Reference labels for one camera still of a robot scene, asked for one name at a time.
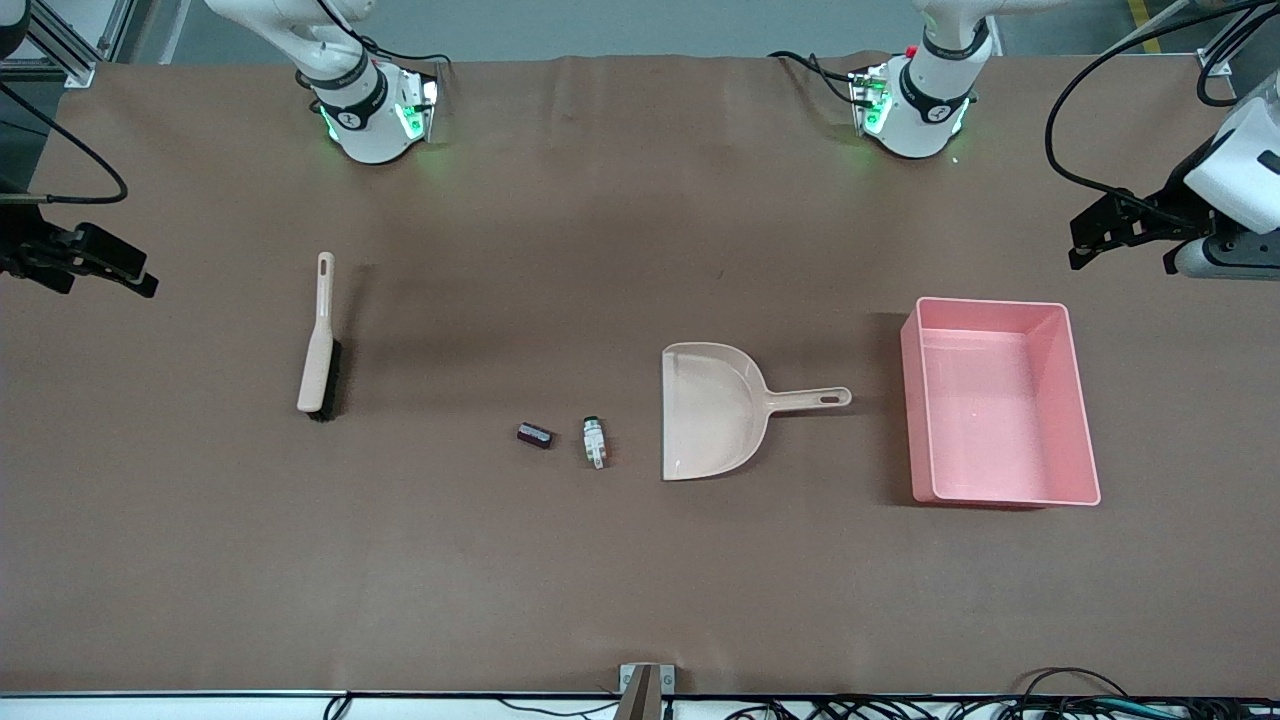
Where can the grey metal camera bracket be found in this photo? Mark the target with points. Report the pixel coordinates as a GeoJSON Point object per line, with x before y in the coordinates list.
{"type": "Point", "coordinates": [645, 690]}

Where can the brown table cover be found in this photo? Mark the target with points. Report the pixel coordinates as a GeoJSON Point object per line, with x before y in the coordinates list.
{"type": "Point", "coordinates": [600, 580]}

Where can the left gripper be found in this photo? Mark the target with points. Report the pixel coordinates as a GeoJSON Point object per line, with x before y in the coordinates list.
{"type": "Point", "coordinates": [1166, 206]}

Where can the pink plastic bin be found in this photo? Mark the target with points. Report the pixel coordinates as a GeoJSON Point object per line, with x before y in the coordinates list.
{"type": "Point", "coordinates": [1000, 410]}

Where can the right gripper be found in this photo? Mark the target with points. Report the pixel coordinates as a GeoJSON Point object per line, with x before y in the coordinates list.
{"type": "Point", "coordinates": [22, 250]}

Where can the small white electronic connector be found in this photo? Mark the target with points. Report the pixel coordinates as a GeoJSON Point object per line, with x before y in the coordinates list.
{"type": "Point", "coordinates": [594, 438]}

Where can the aluminium frame profile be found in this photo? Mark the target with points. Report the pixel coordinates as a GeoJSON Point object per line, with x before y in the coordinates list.
{"type": "Point", "coordinates": [70, 65]}
{"type": "Point", "coordinates": [1215, 62]}

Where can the small black electronic component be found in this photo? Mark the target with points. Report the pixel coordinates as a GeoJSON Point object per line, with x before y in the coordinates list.
{"type": "Point", "coordinates": [535, 435]}

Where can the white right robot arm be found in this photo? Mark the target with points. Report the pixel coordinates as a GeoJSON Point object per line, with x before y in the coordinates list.
{"type": "Point", "coordinates": [370, 130]}

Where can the beige plastic dustpan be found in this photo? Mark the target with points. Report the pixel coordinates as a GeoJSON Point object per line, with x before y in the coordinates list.
{"type": "Point", "coordinates": [705, 410]}

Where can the beige brush black bristles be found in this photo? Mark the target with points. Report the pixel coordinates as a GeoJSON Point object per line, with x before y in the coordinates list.
{"type": "Point", "coordinates": [318, 370]}

